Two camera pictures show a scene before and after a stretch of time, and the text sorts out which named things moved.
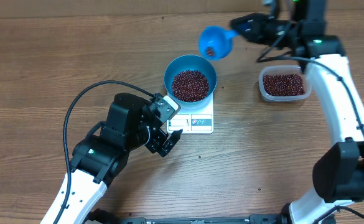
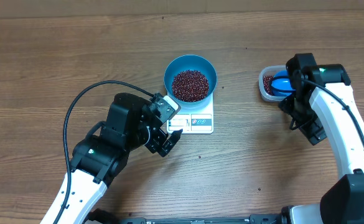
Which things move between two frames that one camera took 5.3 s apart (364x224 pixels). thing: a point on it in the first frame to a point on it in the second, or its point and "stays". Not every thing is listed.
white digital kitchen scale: (198, 119) stays
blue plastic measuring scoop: (214, 43) to (282, 84)
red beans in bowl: (190, 86) stays
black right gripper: (263, 22) to (311, 130)
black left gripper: (155, 145) stays
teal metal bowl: (191, 79) stays
